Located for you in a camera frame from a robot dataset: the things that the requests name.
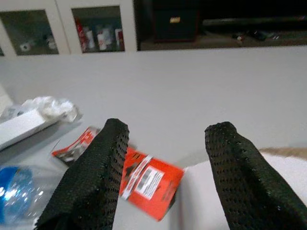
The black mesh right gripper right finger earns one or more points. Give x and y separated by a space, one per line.
244 182

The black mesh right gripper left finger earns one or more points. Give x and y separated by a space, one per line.
96 177

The white box with brown flap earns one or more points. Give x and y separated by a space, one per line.
285 167

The red printed packaging card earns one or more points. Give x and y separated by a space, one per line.
153 182

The clear bottle with blue label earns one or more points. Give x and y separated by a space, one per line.
21 191

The crumpled clear plastic wrap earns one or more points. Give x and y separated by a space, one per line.
56 109

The flat white cardboard box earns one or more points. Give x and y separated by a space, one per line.
20 129

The red and white packages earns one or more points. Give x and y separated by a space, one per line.
100 37

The white cabinet with glass doors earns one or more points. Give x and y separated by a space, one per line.
67 28

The dark open shelf unit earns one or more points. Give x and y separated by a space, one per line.
223 24

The black box with yellow label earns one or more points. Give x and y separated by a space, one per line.
176 24

